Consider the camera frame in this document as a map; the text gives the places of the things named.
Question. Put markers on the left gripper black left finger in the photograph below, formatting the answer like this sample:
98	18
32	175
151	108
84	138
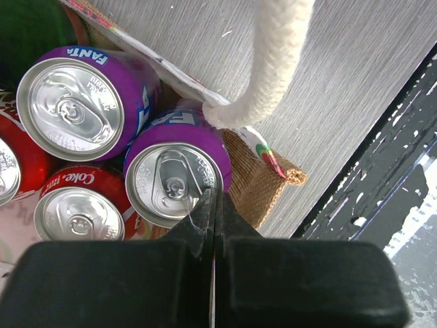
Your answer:
160	283

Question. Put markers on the green glass bottle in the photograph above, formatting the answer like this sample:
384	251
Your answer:
29	29

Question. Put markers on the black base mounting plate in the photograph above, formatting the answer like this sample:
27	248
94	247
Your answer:
372	195

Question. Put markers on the purple Fanta can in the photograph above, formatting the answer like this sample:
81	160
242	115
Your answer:
80	103

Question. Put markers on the red cola can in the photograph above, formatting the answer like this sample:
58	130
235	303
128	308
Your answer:
25	167
85	202

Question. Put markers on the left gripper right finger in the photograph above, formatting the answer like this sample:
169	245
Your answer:
270	282

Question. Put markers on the brown canvas tote bag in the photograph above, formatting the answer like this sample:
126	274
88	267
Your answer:
259	173

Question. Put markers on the purple soda can front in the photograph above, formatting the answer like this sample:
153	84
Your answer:
171	163

